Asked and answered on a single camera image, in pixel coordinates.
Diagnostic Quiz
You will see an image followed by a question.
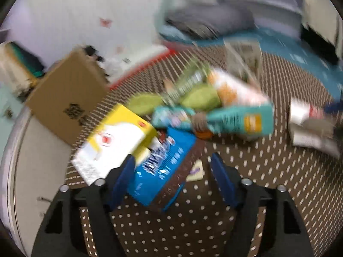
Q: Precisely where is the red white paper packet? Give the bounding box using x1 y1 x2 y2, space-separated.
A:
288 98 342 159

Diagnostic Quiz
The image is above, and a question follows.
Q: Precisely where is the blue snack bag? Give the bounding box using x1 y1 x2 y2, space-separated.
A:
127 128 199 212

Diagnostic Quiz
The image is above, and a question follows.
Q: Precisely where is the yellow white paper box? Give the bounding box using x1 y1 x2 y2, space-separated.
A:
72 104 157 185

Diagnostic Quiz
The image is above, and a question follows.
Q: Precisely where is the teal snack pouch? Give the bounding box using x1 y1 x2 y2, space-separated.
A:
151 103 274 139

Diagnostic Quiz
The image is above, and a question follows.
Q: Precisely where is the orange white snack packet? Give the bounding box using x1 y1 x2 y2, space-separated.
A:
207 69 270 107

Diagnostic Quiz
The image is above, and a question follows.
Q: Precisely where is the green fabric leaf toy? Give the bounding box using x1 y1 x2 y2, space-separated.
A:
125 84 221 115

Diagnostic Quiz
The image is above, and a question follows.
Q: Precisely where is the green white carton box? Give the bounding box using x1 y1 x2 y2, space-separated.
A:
224 38 263 83

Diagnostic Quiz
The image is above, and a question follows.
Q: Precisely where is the green printed wrapper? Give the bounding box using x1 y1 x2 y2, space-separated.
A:
162 57 211 106

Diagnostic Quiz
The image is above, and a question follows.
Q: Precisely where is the polka dot tablecloth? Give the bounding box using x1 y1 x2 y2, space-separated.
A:
65 45 343 257

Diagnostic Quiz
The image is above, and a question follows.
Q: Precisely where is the large cardboard box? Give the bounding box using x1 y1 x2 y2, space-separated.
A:
26 48 109 145

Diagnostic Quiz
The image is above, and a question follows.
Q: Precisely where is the white plastic bag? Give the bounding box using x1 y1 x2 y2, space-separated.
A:
104 57 132 77

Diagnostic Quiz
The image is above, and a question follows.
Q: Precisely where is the red storage bench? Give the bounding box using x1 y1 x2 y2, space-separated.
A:
108 41 187 89

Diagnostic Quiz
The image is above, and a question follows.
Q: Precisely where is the grey folded duvet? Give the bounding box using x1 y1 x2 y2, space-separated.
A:
165 3 255 39

